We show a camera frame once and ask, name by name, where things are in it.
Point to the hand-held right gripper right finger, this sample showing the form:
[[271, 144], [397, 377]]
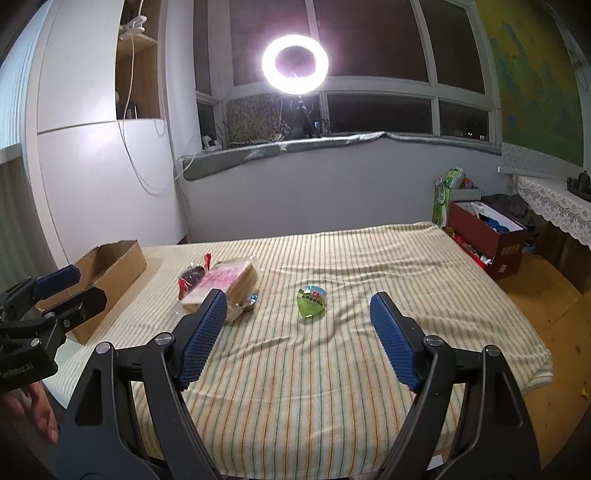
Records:
[[395, 341]]

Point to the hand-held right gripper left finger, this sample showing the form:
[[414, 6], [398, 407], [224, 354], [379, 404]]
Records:
[[203, 337]]

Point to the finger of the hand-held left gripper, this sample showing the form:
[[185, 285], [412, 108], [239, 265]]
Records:
[[83, 304], [57, 280]]

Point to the cardboard box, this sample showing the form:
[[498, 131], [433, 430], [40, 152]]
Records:
[[120, 267]]

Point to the dark red snack packet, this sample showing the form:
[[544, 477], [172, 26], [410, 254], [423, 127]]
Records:
[[191, 276]]

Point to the bread pack with pink label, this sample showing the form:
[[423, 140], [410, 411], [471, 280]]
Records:
[[221, 277]]

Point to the green jelly cup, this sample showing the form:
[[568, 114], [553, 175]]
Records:
[[310, 307]]

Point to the person's left hand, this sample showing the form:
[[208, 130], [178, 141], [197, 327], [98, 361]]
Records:
[[44, 415]]

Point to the white cabinet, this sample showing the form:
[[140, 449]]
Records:
[[101, 184]]

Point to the red storage box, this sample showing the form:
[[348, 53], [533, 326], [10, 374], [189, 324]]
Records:
[[505, 254]]

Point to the green gift bag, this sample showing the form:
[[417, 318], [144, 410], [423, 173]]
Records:
[[441, 203]]

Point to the dark cloth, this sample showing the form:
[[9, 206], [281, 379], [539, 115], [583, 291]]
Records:
[[508, 205]]

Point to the white power strip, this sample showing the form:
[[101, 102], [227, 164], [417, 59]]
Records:
[[212, 145]]

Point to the grey window sill cloth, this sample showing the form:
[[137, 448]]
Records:
[[277, 150]]

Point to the white lace cloth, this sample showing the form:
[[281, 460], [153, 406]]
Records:
[[554, 203]]

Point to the wooden shelf niche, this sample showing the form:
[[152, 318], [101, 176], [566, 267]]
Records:
[[147, 78]]

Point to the patterned cushion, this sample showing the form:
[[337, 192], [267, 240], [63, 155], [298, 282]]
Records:
[[251, 117]]

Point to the black tripod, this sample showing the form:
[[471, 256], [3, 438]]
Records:
[[302, 120]]

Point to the dark ship model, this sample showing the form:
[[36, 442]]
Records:
[[581, 184]]

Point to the large window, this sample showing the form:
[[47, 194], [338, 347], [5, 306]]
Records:
[[369, 37]]

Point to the wall map poster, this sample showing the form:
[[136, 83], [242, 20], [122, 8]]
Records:
[[531, 92]]

